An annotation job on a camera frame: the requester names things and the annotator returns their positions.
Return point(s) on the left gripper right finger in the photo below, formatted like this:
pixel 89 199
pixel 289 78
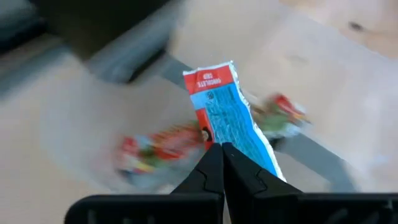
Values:
pixel 245 177

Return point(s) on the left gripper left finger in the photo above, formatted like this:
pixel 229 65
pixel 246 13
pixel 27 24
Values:
pixel 208 177

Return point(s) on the red and blue granola bar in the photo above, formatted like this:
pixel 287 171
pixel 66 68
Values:
pixel 227 118

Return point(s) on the black aluminium frame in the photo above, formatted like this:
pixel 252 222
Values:
pixel 77 25

